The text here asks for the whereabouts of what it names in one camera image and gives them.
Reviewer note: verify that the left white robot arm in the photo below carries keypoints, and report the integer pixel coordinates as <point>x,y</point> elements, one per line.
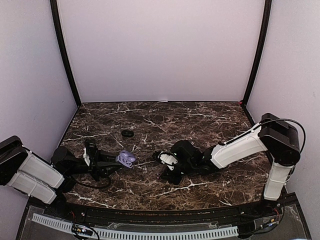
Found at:
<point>25,171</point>

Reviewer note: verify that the left black frame post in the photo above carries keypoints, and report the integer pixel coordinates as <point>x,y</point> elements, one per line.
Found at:
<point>63,51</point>

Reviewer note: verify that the black earbud charging case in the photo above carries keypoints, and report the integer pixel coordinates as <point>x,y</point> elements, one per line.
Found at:
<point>127,133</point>

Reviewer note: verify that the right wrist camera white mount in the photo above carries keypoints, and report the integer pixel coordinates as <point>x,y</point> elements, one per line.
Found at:
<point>165,158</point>

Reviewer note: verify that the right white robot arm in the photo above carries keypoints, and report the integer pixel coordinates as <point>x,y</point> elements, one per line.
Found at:
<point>278,136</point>

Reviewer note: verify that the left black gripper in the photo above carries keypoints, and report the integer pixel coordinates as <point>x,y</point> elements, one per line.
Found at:
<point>99,163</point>

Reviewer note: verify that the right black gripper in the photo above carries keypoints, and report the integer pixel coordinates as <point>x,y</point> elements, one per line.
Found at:
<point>170,177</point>

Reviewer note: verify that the white slotted cable duct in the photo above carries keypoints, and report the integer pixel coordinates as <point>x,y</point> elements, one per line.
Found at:
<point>97,233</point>

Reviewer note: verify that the right black frame post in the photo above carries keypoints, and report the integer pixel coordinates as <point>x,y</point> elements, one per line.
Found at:
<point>258,53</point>

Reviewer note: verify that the purple charging case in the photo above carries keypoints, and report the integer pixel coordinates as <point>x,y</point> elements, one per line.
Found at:
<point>126,158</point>

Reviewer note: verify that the black frame post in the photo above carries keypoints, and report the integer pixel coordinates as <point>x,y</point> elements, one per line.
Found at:
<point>63,51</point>
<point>258,53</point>

